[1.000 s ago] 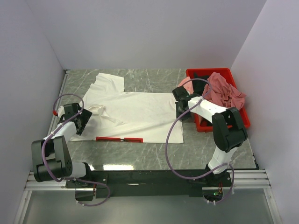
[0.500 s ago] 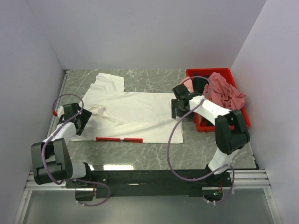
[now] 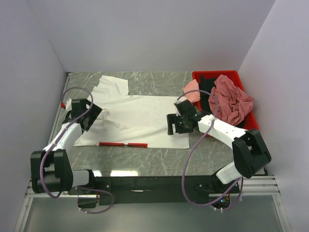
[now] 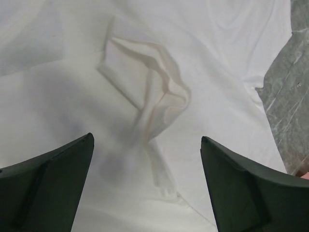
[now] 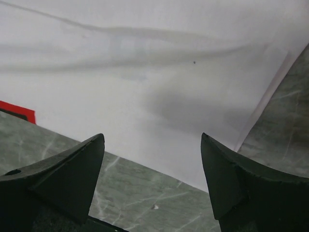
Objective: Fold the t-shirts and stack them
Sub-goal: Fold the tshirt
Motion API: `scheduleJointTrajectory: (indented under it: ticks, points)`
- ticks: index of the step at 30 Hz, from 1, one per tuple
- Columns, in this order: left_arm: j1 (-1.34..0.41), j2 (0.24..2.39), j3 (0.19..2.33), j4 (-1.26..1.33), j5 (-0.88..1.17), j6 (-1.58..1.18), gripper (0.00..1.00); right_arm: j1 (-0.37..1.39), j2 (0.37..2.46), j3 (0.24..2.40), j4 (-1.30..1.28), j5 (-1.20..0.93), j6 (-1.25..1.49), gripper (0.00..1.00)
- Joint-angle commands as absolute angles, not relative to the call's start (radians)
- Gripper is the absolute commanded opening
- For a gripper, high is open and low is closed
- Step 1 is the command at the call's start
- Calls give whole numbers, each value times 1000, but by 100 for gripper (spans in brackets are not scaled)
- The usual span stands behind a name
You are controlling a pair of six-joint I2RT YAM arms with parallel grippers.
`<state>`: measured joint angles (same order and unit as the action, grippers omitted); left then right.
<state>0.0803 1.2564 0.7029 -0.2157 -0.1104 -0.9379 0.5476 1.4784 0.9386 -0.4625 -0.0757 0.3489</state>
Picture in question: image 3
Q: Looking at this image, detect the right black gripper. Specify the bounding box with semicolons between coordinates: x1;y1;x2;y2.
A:
167;113;194;135

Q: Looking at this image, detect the white t shirt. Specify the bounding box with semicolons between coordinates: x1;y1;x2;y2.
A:
74;75;189;149

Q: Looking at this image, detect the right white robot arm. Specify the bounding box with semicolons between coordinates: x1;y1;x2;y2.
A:
167;100;271;193

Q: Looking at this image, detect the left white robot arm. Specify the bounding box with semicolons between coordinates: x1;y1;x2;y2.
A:
30;99;102;193

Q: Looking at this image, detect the light pink t shirt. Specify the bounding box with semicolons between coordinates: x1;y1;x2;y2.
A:
183;79;200;103

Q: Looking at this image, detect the black t shirt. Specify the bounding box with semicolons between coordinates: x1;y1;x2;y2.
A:
198;74;246;130

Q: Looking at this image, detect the dusty pink t shirt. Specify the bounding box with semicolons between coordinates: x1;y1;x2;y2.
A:
208;74;254;126

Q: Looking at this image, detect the black base beam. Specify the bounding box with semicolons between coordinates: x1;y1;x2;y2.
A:
67;175;232;206

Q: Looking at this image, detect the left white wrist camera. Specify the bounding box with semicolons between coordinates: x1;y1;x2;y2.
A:
60;98;72;111

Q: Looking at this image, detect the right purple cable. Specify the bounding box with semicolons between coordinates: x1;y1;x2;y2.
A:
177;90;244;211

